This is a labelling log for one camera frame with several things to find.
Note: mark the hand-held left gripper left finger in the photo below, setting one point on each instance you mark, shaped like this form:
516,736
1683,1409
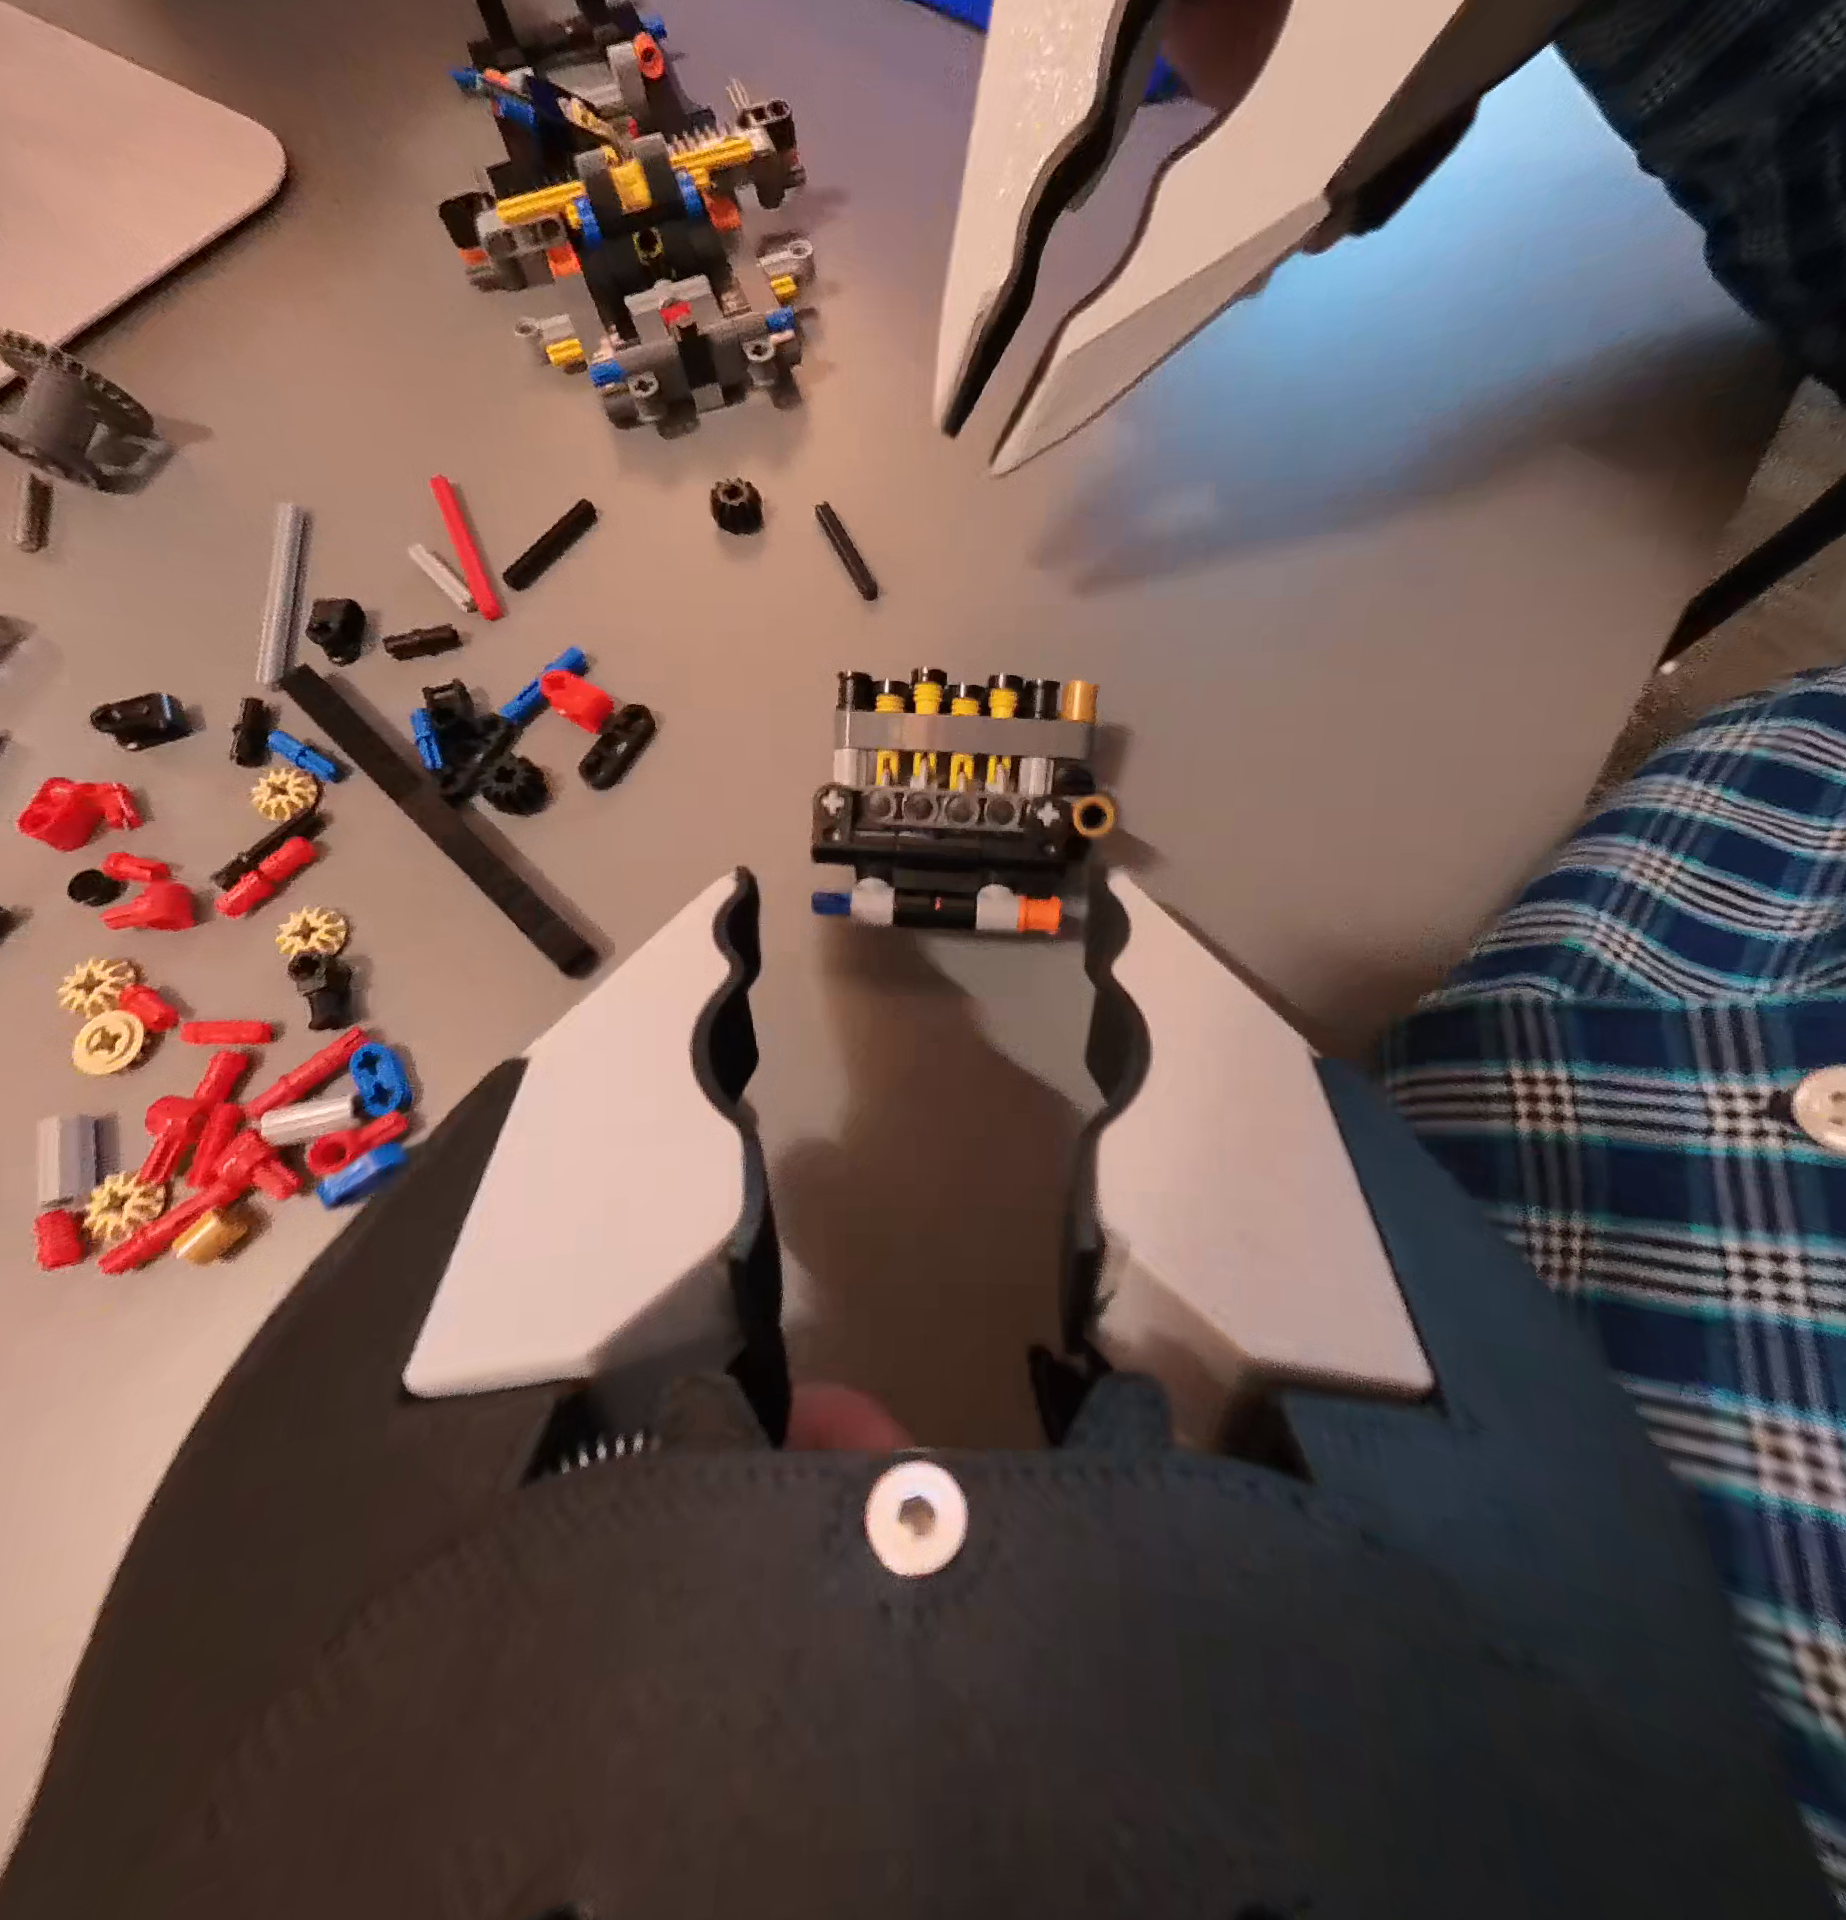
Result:
609,1184

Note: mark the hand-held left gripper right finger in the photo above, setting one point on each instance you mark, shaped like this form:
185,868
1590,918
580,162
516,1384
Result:
1239,1199

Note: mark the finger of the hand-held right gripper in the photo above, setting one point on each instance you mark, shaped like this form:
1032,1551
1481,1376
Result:
1239,228
1013,180

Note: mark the toy brick engine assembly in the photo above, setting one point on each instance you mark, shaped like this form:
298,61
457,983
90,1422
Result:
954,813

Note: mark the pile of small toy bricks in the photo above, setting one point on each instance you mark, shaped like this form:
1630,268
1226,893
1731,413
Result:
250,1165

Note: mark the toy brick chassis assembly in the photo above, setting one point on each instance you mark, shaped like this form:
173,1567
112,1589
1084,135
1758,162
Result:
640,270

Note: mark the long black toy beam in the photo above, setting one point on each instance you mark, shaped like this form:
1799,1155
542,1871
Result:
442,824

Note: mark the thin black toy axle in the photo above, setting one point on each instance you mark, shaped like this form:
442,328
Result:
846,549

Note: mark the small black toy gear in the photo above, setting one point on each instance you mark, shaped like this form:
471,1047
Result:
735,507

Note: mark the person's plaid shirt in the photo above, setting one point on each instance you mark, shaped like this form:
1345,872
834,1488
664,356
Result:
1686,1050

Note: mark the black furniture leg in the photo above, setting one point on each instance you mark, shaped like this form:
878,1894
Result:
1778,561

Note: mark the black toy pin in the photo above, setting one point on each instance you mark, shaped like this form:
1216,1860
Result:
423,643

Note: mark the thick black toy axle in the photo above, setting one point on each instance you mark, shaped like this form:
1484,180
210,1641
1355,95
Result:
549,544

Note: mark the black toy connector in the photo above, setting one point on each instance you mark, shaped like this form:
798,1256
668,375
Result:
335,630

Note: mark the short light grey toy axle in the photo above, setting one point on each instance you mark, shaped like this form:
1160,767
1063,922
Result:
442,575

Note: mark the red toy axle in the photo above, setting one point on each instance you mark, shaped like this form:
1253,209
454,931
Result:
464,548

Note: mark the long grey toy axle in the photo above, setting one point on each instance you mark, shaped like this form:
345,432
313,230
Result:
282,598

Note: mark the beige tray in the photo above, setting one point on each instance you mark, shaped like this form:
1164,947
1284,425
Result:
96,180

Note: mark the dark grey toy differential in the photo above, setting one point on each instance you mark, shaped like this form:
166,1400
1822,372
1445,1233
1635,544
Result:
61,413

